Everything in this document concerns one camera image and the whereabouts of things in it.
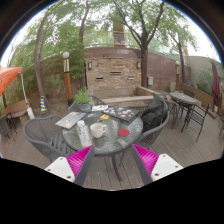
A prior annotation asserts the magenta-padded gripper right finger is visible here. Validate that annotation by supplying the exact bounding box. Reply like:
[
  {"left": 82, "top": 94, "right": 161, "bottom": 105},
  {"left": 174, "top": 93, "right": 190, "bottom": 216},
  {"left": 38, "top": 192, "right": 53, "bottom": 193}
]
[{"left": 129, "top": 143, "right": 184, "bottom": 186}]

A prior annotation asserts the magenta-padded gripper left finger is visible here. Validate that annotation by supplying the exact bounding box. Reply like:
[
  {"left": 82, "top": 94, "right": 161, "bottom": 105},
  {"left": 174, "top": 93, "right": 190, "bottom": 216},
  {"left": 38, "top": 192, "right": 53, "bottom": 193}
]
[{"left": 44, "top": 144, "right": 96, "bottom": 188}]

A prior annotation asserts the grey chair holding jacket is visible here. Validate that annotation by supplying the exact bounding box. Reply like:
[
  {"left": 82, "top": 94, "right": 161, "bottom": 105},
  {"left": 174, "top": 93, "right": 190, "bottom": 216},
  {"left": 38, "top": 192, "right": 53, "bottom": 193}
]
[{"left": 134, "top": 96, "right": 170, "bottom": 149}]

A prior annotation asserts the white ceramic mug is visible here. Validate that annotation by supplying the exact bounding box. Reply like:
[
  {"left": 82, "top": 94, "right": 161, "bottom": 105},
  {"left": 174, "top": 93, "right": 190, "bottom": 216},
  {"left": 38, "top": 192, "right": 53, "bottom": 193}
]
[{"left": 89, "top": 122, "right": 109, "bottom": 139}]

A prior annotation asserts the flat round red coaster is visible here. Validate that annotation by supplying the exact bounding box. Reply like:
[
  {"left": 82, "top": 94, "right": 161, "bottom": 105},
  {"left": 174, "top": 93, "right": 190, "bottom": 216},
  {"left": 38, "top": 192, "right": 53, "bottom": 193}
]
[{"left": 117, "top": 128, "right": 131, "bottom": 137}]

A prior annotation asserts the silver laptop with stickers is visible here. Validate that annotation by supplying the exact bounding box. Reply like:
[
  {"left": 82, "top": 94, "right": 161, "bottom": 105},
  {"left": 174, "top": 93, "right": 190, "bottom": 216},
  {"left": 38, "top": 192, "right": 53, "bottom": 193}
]
[{"left": 55, "top": 111, "right": 87, "bottom": 130}]

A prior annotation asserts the black jacket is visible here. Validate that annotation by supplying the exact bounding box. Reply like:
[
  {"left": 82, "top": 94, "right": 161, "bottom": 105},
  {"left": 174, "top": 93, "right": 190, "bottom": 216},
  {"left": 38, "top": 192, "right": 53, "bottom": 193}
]
[{"left": 140, "top": 96, "right": 166, "bottom": 133}]

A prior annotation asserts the white printed paper sheet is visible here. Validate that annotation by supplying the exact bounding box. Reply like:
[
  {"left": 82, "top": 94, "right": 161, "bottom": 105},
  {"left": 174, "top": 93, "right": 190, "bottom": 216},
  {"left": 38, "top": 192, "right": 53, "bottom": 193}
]
[{"left": 91, "top": 104, "right": 110, "bottom": 112}]

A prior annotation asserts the green plant in blue pot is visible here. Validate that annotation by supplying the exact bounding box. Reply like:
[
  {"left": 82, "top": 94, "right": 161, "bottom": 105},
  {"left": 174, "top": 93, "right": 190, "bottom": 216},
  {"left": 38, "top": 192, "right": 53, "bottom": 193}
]
[{"left": 73, "top": 87, "right": 94, "bottom": 113}]

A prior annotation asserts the blue and yellow striped cone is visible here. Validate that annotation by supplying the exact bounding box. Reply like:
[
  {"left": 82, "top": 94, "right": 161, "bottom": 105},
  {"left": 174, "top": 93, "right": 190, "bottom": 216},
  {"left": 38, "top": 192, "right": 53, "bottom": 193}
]
[{"left": 39, "top": 95, "right": 49, "bottom": 116}]

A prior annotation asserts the black metal slatted chair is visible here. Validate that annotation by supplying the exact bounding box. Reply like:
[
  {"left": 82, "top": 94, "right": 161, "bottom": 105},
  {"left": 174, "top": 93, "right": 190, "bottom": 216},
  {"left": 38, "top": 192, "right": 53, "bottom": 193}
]
[{"left": 180, "top": 103, "right": 211, "bottom": 143}]

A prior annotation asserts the small round patio table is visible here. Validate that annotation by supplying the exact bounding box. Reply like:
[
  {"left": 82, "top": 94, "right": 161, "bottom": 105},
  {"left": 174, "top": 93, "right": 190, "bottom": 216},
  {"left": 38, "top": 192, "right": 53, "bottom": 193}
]
[{"left": 169, "top": 91, "right": 200, "bottom": 111}]

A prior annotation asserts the tall dark-trunked tree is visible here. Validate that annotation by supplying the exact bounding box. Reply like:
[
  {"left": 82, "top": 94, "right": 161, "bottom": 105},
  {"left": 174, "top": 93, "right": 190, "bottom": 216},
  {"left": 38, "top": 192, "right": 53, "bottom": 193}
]
[{"left": 109, "top": 0, "right": 174, "bottom": 88}]

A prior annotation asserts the slim leaning tree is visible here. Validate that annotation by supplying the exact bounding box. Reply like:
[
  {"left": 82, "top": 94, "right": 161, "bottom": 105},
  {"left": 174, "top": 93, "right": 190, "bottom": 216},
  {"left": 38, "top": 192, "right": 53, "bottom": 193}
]
[{"left": 31, "top": 9, "right": 51, "bottom": 111}]

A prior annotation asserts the orange canopy with white pole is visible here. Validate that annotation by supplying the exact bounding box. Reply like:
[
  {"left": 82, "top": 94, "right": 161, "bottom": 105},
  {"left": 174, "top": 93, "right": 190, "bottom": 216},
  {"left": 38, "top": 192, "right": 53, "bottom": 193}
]
[{"left": 0, "top": 65, "right": 36, "bottom": 120}]

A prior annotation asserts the wooden globe-topped lamp post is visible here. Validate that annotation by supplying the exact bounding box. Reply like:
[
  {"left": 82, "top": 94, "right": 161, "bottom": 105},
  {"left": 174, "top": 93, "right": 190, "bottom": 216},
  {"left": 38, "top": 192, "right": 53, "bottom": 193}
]
[{"left": 62, "top": 51, "right": 74, "bottom": 107}]

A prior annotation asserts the slim brown lamp post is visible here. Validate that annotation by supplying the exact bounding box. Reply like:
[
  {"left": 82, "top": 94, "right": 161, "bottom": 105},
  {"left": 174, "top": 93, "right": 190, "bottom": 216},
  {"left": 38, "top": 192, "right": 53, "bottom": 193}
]
[{"left": 174, "top": 60, "right": 181, "bottom": 93}]

